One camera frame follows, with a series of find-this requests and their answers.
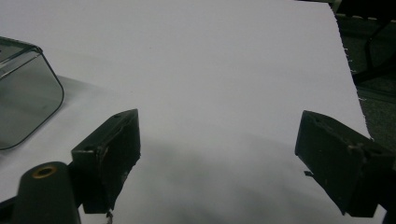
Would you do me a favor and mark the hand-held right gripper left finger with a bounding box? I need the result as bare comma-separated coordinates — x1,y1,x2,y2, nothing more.
70,108,142,215

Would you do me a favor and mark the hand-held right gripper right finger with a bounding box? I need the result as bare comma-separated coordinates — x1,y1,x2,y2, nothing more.
294,109,396,218

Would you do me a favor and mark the clear plastic container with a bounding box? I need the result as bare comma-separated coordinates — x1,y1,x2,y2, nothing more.
0,35,65,151

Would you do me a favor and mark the black metal stand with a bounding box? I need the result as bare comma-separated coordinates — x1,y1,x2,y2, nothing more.
352,18,396,84

